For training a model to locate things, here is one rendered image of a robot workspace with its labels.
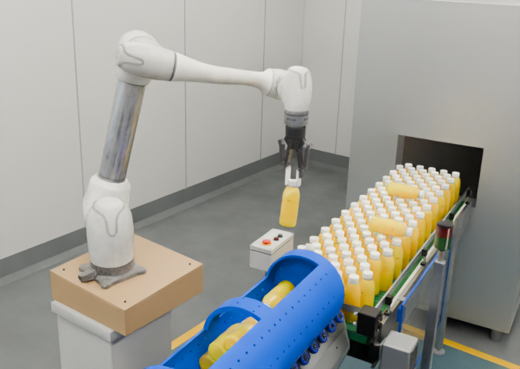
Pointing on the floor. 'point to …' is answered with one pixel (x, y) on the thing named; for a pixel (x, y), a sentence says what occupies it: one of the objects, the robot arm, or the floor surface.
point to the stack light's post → (432, 314)
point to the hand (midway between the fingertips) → (292, 176)
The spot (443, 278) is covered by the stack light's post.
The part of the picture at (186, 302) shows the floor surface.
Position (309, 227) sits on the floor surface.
